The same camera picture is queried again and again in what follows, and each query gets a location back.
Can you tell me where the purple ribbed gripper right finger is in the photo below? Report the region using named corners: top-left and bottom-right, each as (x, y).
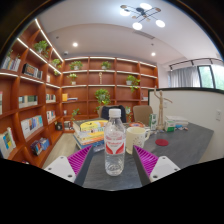
top-left (133, 146), bottom-right (180, 182)

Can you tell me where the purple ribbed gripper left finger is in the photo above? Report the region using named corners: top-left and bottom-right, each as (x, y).
top-left (45, 146), bottom-right (93, 183)

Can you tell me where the clear plastic water bottle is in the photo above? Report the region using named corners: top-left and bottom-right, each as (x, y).
top-left (104, 118), bottom-right (126, 176)

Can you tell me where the red round coaster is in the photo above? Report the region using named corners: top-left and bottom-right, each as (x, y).
top-left (155, 139), bottom-right (169, 146)

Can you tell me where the cream ceramic mug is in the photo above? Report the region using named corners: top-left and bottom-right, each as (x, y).
top-left (126, 127), bottom-right (150, 154)

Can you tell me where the stack of books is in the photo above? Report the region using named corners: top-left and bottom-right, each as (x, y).
top-left (73, 118), bottom-right (107, 149)

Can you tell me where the small green white box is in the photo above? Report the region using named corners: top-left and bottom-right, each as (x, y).
top-left (165, 120), bottom-right (176, 132)

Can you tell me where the green white carton box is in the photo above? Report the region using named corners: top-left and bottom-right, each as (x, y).
top-left (149, 114), bottom-right (157, 130)

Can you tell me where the white flat box stack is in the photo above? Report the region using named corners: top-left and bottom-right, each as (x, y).
top-left (165, 115), bottom-right (188, 126)

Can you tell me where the tan brown chair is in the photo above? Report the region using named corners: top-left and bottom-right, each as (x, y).
top-left (133, 105), bottom-right (153, 126)

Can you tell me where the black office chair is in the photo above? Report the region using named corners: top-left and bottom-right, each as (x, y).
top-left (101, 105), bottom-right (126, 123)

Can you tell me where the wooden artist mannequin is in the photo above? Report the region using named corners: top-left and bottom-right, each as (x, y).
top-left (154, 86), bottom-right (173, 130)

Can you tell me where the trailing green potted plant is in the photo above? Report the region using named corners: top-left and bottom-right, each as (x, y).
top-left (95, 89), bottom-right (111, 110)

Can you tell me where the white partition board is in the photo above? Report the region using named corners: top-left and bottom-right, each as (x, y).
top-left (158, 87), bottom-right (224, 162)

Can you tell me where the grey window curtain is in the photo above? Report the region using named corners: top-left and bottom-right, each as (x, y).
top-left (168, 66), bottom-right (200, 88)

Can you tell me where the ceiling chandelier lamp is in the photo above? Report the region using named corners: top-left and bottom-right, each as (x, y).
top-left (120, 3), bottom-right (166, 31)

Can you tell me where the wooden wall bookshelf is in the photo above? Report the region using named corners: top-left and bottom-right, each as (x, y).
top-left (0, 20), bottom-right (158, 167)

